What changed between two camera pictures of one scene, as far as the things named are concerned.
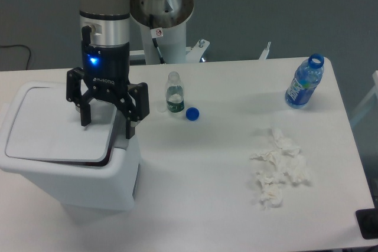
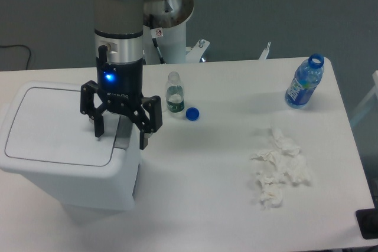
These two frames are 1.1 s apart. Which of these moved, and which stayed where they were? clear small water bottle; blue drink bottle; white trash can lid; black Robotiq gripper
Moved: black Robotiq gripper
Stayed: clear small water bottle; white trash can lid; blue drink bottle
